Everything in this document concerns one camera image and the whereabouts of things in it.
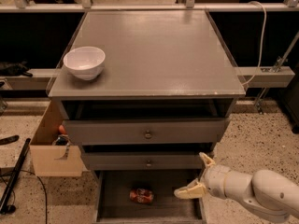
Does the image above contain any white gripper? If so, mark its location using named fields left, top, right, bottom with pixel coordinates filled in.
left=174, top=152, right=231, bottom=200

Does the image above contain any crushed red coke can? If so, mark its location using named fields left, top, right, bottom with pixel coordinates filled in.
left=129, top=188, right=154, bottom=204

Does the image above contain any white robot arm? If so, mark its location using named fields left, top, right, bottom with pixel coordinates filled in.
left=174, top=152, right=299, bottom=223

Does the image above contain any grey middle drawer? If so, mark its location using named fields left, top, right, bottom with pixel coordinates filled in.
left=81, top=152, right=204, bottom=171

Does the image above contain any grey top drawer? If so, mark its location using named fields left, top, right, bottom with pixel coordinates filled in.
left=63, top=119, right=229, bottom=146

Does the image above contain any grey open bottom drawer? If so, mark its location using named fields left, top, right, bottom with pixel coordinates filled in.
left=93, top=170, right=206, bottom=224

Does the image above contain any grey drawer cabinet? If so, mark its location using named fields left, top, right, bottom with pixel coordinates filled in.
left=46, top=8, right=247, bottom=179

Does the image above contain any orange ball in box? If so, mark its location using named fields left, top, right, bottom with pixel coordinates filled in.
left=58, top=125, right=66, bottom=134

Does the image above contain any cardboard box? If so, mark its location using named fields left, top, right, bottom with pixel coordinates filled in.
left=30, top=102, right=84, bottom=176

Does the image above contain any white ceramic bowl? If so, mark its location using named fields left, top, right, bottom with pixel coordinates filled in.
left=63, top=47, right=106, bottom=80

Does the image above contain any black flat tool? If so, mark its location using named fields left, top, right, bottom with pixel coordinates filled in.
left=0, top=135, right=20, bottom=146

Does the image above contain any black pole stand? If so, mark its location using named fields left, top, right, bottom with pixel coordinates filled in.
left=0, top=138, right=31, bottom=215

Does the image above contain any black cloth object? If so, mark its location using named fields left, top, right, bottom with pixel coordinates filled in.
left=0, top=61, right=32, bottom=77

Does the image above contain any black floor cable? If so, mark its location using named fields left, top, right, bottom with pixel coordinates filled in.
left=0, top=169, right=49, bottom=224

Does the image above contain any white cable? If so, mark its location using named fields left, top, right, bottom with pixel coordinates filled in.
left=241, top=0, right=269, bottom=87

